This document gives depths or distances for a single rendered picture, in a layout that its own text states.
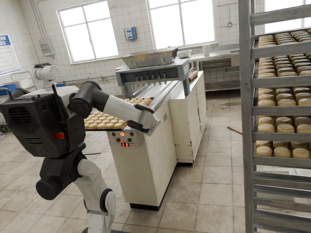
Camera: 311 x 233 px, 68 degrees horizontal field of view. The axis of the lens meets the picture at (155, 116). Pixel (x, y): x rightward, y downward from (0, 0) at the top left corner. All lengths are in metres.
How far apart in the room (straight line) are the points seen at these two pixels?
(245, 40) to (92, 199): 1.21
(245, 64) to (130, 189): 1.66
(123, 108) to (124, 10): 4.74
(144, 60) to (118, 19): 3.43
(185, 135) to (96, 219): 1.29
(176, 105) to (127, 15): 3.63
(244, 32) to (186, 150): 1.97
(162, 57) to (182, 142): 0.92
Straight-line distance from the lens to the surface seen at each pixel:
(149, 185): 2.03
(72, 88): 1.18
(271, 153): 0.92
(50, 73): 1.17
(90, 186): 1.43
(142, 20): 5.52
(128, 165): 1.98
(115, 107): 1.03
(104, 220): 1.60
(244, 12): 0.71
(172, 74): 2.35
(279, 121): 0.92
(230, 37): 5.24
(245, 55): 0.72
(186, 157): 2.60
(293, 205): 0.99
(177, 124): 2.42
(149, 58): 2.35
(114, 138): 1.86
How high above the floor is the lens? 1.52
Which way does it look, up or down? 21 degrees down
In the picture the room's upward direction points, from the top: 10 degrees counter-clockwise
